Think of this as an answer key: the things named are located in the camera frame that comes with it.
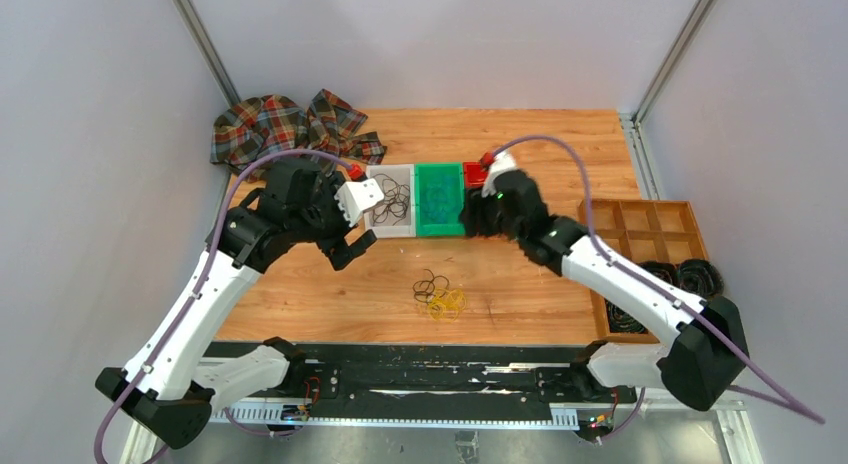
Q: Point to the plaid flannel cloth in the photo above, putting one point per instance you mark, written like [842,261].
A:
[260,126]

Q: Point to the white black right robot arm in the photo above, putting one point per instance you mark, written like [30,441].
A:
[636,295]

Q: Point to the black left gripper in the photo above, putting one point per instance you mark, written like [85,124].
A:
[337,248]

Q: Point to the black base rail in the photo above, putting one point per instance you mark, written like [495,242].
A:
[409,384]

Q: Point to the red plastic bin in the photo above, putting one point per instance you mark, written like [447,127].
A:
[474,173]

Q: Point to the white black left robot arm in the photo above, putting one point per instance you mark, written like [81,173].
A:
[218,282]

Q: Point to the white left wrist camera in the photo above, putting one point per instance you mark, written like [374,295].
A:
[355,198]

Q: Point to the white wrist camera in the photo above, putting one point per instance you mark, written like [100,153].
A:
[495,164]
[355,198]

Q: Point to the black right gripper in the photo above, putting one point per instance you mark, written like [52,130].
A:
[473,215]

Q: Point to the green plastic bin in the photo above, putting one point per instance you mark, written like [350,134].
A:
[439,199]

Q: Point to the white plastic bin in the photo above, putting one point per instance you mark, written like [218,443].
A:
[395,216]

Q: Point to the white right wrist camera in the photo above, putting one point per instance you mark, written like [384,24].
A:
[495,164]

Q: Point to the wooden compartment tray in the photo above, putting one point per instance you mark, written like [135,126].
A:
[661,236]

